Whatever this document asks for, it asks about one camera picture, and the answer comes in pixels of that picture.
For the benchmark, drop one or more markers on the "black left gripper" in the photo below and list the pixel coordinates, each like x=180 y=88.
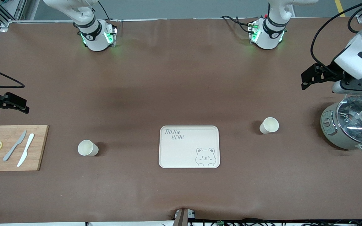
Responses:
x=331 y=72

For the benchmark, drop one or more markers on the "white plastic cup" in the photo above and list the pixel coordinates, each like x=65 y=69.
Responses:
x=269 y=125
x=87 y=148

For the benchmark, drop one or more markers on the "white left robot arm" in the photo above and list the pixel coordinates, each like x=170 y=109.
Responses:
x=267 y=37

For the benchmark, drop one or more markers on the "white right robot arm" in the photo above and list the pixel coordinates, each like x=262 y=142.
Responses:
x=94 y=40

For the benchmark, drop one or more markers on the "cream tray with bear print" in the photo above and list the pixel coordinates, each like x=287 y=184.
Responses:
x=184 y=150

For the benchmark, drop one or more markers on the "grey plastic knife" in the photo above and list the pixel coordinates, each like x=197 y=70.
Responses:
x=14 y=146

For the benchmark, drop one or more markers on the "white plastic knife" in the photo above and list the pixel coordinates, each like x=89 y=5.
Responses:
x=26 y=149

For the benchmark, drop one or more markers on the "bamboo cutting board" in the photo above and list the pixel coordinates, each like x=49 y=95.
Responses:
x=39 y=147

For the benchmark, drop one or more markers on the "grey-green electric cooking pot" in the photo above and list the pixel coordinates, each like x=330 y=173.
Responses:
x=328 y=125

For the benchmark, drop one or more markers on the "brown table mat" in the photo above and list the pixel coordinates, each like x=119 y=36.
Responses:
x=181 y=78

